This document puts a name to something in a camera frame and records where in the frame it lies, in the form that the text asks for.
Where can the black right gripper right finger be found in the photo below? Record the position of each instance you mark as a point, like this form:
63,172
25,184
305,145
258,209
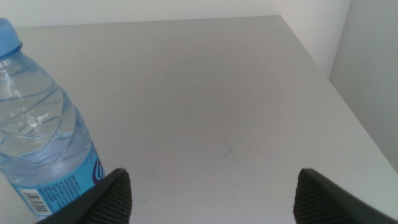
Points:
323,202

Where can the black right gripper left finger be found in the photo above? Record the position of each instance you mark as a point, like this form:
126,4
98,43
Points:
105,202

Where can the small water bottle blue cap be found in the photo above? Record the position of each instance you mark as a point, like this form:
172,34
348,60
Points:
37,124

